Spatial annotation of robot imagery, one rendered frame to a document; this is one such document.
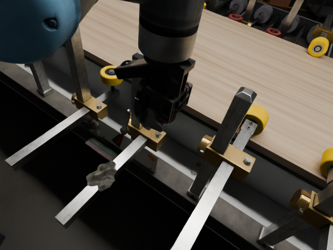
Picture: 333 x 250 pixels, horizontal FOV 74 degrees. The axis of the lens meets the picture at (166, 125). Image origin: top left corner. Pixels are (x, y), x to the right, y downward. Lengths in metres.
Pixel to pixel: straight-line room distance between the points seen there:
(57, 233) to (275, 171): 1.18
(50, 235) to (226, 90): 1.21
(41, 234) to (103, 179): 0.97
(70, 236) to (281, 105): 1.26
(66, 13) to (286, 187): 0.84
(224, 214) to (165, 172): 0.24
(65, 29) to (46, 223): 1.40
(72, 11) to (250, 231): 0.75
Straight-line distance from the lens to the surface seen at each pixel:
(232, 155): 0.56
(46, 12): 0.19
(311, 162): 0.78
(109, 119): 1.05
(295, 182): 0.88
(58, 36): 0.20
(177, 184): 0.79
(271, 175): 0.89
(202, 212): 0.48
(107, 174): 0.60
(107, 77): 0.81
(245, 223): 0.81
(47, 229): 1.53
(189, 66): 0.37
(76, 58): 0.74
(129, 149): 0.65
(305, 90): 1.06
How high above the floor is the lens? 1.40
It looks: 48 degrees down
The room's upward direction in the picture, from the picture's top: 11 degrees clockwise
